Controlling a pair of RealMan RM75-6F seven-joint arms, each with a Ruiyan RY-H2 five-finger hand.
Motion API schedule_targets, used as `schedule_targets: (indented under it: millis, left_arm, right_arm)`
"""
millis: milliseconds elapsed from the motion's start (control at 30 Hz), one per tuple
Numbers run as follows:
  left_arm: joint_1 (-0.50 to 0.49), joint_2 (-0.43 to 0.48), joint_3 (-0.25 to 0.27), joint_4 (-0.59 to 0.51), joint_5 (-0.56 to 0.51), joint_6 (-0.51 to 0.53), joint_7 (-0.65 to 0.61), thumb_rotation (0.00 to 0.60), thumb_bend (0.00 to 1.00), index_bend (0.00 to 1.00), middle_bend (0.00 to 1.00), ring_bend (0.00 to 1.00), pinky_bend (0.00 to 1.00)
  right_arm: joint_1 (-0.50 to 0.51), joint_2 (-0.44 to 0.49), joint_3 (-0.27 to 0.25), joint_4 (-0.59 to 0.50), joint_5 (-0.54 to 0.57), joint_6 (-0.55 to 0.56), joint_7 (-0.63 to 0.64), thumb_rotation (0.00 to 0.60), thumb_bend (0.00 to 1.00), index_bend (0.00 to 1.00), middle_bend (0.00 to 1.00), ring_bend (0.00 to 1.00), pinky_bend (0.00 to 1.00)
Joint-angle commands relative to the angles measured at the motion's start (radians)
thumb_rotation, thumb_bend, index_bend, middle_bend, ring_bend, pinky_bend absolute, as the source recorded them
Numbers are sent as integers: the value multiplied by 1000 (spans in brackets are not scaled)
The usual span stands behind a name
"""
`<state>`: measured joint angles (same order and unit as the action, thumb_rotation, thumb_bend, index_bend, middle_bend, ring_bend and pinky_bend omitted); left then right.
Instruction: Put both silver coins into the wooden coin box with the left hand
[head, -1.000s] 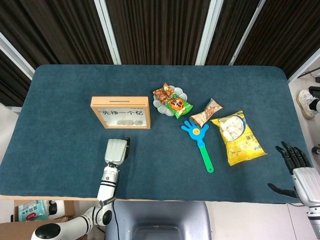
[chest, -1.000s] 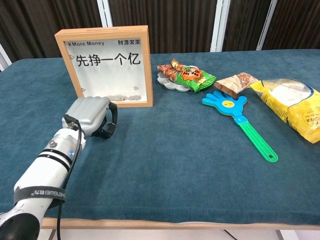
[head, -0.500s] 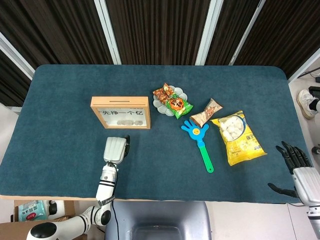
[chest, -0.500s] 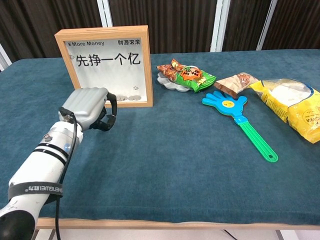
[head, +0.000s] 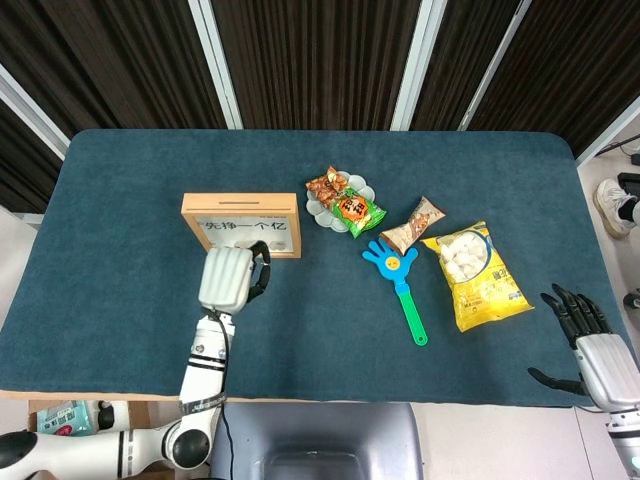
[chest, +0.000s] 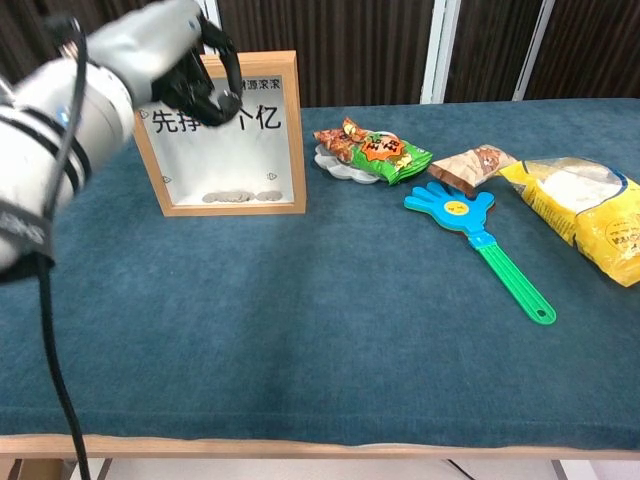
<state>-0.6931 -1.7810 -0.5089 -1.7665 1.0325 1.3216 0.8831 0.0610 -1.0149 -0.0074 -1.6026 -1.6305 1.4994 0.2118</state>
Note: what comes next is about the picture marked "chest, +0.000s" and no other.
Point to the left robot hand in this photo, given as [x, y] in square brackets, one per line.
[145, 45]

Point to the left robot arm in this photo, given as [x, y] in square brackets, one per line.
[50, 140]

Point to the blue hand clapper toy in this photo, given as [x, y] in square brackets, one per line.
[455, 210]

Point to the silver coin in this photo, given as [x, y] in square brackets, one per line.
[242, 196]
[227, 197]
[268, 195]
[211, 198]

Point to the brown orange snack packet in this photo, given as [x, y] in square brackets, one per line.
[332, 142]

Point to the pale flower-shaped plate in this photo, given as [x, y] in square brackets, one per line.
[330, 167]

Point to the green snack packet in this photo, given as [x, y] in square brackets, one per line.
[395, 160]

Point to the blue table cloth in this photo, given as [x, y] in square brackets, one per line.
[300, 325]

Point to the brown beige snack packet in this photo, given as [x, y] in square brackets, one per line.
[470, 167]

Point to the yellow dumpling bag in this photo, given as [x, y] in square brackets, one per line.
[600, 230]

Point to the wooden coin bank box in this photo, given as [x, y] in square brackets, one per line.
[235, 160]

